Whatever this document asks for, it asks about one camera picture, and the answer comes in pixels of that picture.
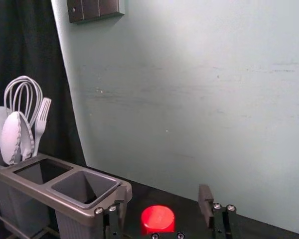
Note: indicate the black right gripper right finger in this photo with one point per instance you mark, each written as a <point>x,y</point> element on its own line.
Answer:
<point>221,224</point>

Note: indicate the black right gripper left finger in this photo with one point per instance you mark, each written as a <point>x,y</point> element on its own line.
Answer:
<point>113,221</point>

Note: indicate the grey three-compartment utensil holder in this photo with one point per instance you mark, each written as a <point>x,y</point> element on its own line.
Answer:
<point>72,219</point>

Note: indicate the red round cap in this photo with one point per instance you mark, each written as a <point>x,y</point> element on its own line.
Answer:
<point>158,219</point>

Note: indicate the grey pointed spatula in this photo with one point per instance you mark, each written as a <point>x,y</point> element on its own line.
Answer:
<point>27,142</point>

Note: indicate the grey plastic fork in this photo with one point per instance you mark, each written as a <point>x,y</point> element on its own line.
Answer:
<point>41,124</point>

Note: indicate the grey serrated-edge spoon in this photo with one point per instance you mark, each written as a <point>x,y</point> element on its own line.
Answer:
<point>10,137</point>

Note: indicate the grey whisk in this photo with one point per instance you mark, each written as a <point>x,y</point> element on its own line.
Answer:
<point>39,99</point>

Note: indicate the black curtain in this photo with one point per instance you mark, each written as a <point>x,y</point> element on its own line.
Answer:
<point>25,44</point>

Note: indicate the dark wall switch panel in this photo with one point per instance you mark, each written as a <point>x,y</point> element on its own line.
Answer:
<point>94,10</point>

